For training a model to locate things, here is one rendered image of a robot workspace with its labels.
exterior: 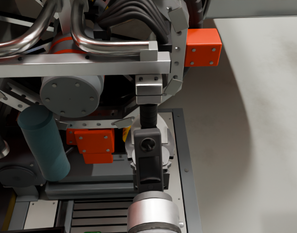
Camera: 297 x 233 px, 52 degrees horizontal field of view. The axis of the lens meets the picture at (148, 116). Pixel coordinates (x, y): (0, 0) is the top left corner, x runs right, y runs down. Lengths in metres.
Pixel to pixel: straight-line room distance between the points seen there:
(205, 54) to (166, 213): 0.43
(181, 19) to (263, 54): 1.71
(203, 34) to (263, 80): 1.39
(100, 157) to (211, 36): 0.56
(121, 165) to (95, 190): 0.15
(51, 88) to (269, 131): 1.40
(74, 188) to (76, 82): 0.79
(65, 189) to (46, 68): 0.84
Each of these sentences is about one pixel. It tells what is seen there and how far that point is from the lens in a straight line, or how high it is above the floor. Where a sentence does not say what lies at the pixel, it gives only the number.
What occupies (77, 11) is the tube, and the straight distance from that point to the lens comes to 0.65.
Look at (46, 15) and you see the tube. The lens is 0.66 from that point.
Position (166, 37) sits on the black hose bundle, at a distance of 0.60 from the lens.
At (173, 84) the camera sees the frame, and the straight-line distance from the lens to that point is 0.84.
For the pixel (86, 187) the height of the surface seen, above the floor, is 0.15.
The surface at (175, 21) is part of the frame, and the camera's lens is 0.73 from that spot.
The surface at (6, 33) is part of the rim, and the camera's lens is 1.02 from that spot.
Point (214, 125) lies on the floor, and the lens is 1.78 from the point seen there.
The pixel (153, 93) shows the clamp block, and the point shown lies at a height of 0.93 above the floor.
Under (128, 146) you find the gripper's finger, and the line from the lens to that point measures 0.60.
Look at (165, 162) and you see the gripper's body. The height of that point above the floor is 0.84.
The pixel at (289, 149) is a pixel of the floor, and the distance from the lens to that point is 1.80.
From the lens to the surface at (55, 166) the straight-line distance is 0.95.
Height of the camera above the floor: 1.31
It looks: 47 degrees down
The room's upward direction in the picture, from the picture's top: straight up
